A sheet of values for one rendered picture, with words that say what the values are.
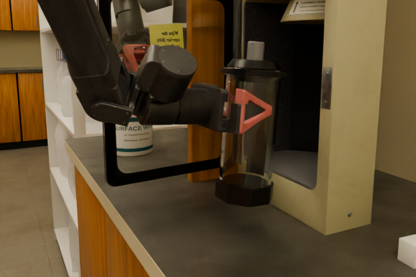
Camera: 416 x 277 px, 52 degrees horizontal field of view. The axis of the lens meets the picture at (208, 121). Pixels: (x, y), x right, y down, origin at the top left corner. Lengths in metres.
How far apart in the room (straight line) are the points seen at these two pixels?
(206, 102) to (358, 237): 0.36
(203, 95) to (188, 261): 0.26
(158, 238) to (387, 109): 0.73
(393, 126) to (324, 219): 0.49
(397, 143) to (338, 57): 0.53
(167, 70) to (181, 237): 0.33
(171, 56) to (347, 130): 0.35
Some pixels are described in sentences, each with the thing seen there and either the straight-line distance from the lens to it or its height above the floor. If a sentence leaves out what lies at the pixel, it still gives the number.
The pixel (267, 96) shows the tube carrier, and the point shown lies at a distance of 0.68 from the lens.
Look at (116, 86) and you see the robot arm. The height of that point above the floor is 1.22.
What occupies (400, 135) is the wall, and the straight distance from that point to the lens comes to 1.21.
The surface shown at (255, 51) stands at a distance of 0.70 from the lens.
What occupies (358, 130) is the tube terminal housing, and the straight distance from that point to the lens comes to 0.78.
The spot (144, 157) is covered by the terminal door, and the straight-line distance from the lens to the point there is 0.89.
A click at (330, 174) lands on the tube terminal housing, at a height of 1.05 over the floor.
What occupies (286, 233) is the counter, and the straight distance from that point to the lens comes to 0.79.
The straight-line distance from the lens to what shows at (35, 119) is 5.63.
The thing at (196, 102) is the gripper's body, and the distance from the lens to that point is 0.64.
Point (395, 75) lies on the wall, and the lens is 1.20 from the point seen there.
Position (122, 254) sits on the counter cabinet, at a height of 0.80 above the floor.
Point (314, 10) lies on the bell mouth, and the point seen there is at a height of 1.33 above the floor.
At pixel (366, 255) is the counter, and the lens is 0.75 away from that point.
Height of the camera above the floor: 1.27
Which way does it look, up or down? 10 degrees down
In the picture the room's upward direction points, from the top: straight up
